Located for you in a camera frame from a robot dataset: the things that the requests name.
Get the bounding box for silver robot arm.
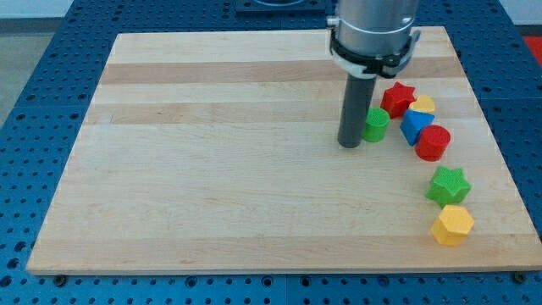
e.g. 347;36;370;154
327;0;420;79

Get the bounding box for blue cube block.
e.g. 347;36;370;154
400;109;434;146

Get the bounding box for light wooden board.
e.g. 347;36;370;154
26;26;541;275

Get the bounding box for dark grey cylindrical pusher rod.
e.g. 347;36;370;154
337;75;376;148

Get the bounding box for green cylinder block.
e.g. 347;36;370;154
362;108;390;142

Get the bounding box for red star block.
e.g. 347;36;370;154
380;82;416;119

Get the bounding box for yellow heart block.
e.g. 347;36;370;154
408;94;436;114

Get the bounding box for red cylinder block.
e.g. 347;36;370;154
415;125;451;162

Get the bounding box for green star block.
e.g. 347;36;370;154
425;165;472;208

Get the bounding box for yellow hexagon block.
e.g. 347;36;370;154
430;204;475;247

